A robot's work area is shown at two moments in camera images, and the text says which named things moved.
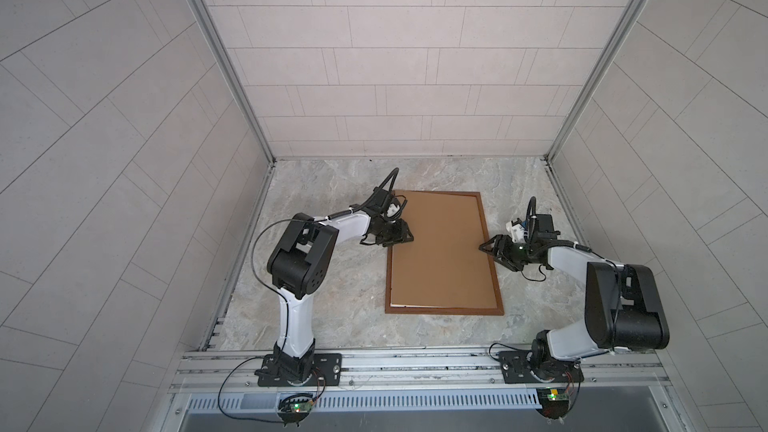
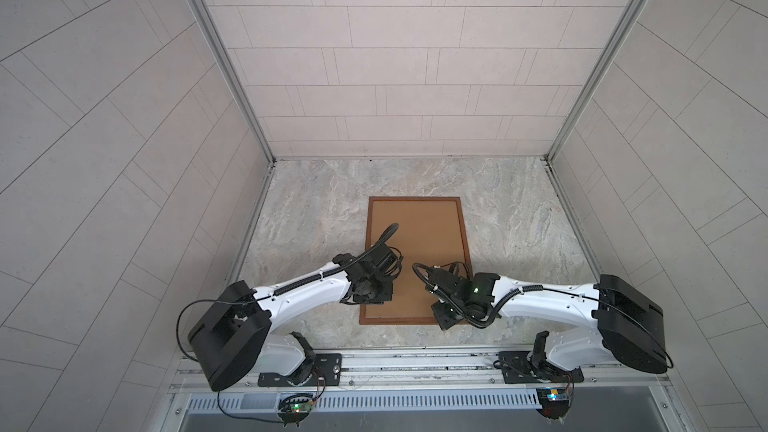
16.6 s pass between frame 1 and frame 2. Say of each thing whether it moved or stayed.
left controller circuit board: stayed
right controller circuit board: stayed
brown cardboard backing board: moved
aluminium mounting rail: stayed
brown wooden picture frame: moved
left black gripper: moved
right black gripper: moved
